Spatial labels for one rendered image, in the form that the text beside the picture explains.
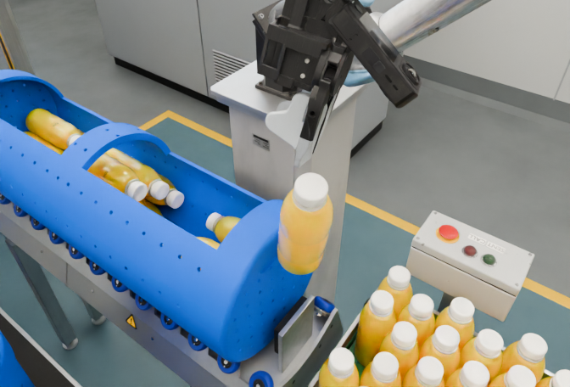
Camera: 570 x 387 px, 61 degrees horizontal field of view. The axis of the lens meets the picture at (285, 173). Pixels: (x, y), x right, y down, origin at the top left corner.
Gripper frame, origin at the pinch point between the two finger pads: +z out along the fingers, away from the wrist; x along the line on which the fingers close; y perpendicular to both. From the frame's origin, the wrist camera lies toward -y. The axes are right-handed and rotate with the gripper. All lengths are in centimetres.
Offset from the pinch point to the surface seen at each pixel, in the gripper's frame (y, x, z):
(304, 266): -4.1, -2.7, 17.0
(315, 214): -3.3, 1.6, 5.7
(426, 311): -25.0, -18.9, 28.4
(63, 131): 63, -36, 37
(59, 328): 78, -56, 137
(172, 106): 134, -231, 122
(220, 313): 5.1, -1.1, 30.4
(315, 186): -2.2, 1.1, 2.4
